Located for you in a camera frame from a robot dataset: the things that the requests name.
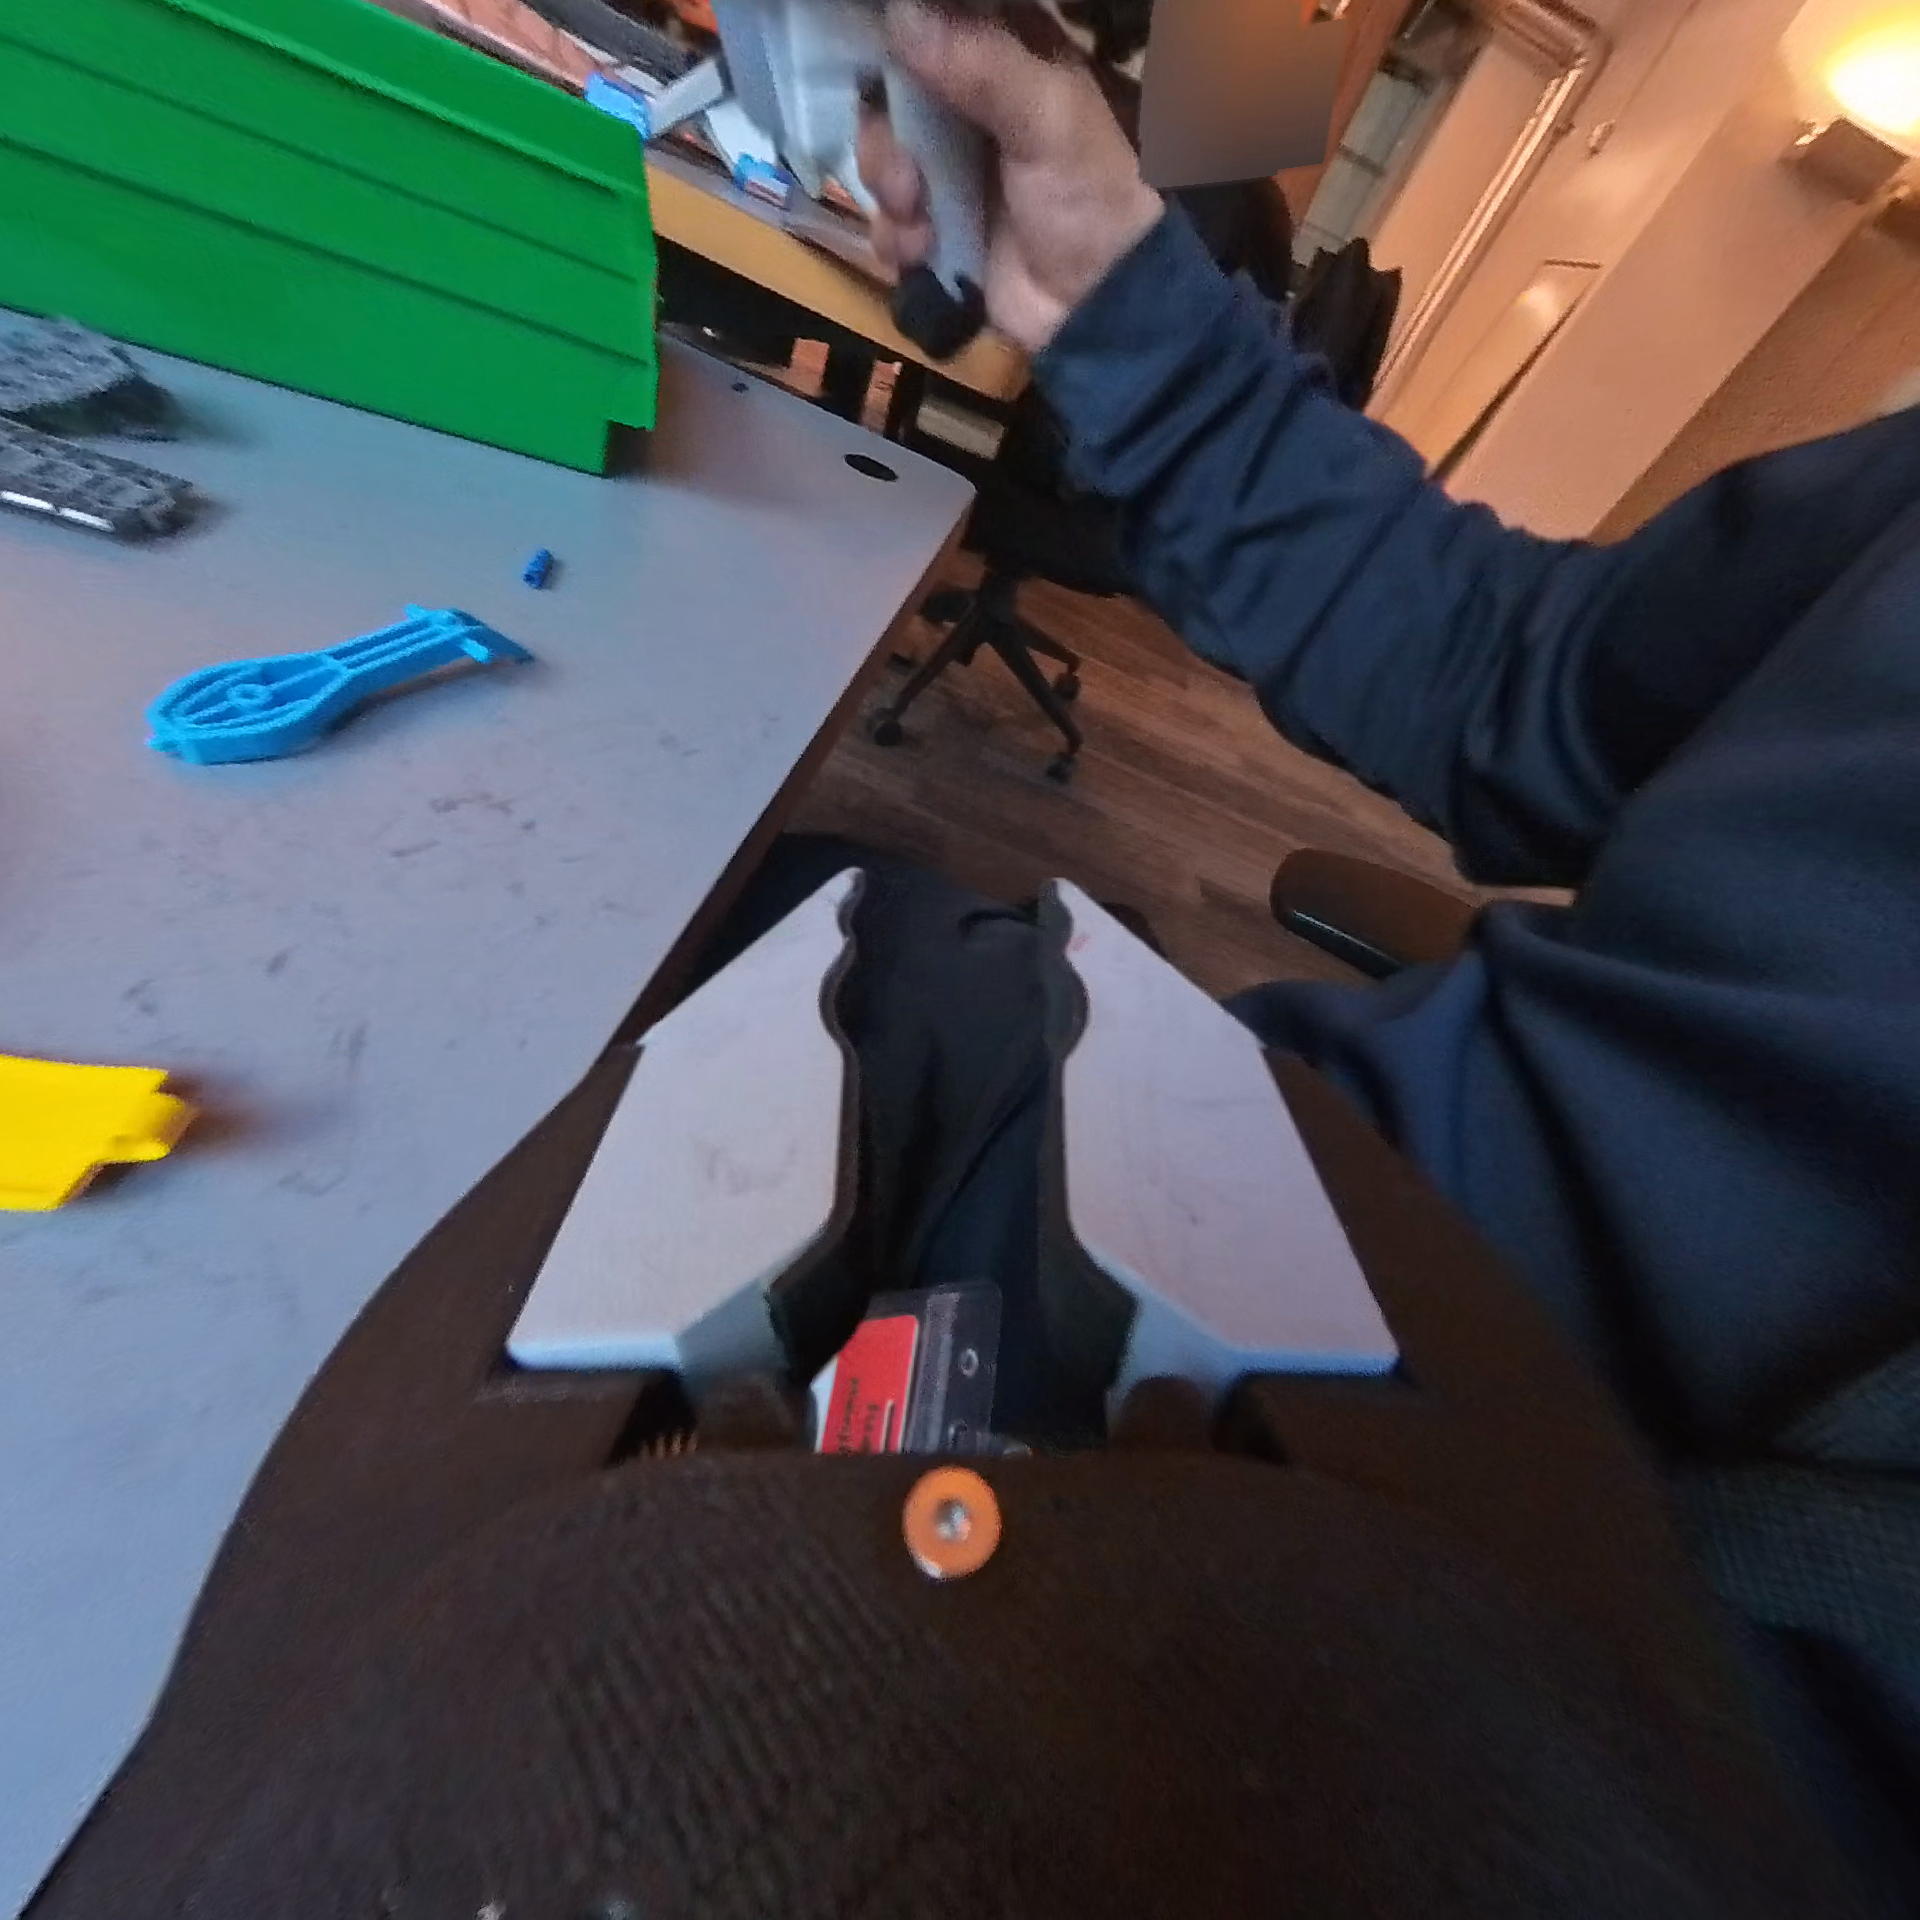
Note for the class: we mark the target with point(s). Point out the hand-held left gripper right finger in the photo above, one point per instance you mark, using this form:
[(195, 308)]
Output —
[(1217, 1171)]

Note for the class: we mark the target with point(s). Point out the person's right hand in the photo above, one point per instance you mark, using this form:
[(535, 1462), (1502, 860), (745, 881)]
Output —
[(1065, 181)]

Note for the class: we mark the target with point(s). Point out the tan adjacent table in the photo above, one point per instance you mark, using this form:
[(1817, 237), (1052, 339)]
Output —
[(842, 284)]

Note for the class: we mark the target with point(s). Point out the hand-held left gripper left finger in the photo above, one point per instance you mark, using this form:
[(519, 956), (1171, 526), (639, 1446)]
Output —
[(690, 1171)]

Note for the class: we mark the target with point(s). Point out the wall lamp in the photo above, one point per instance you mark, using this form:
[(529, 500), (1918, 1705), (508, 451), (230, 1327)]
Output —
[(1859, 90)]

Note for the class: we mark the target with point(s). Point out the yellow scoop piece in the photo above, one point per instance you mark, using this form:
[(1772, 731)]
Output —
[(75, 1126)]

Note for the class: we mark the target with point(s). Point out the person's right forearm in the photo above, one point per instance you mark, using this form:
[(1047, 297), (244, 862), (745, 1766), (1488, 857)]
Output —
[(1274, 496)]

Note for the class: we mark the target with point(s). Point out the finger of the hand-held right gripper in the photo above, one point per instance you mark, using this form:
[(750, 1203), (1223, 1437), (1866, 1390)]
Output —
[(795, 90)]

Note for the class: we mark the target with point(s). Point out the blue plastic holder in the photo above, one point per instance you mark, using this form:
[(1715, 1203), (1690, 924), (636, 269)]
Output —
[(617, 105)]

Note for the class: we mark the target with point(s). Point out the green storage bin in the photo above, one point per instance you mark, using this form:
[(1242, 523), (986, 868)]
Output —
[(302, 228)]

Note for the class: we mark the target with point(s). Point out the blue brick separator tool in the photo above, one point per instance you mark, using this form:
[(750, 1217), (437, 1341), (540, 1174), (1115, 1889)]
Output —
[(268, 708)]

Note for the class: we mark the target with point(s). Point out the person's dark clothed body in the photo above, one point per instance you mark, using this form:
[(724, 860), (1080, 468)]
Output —
[(1651, 1126)]

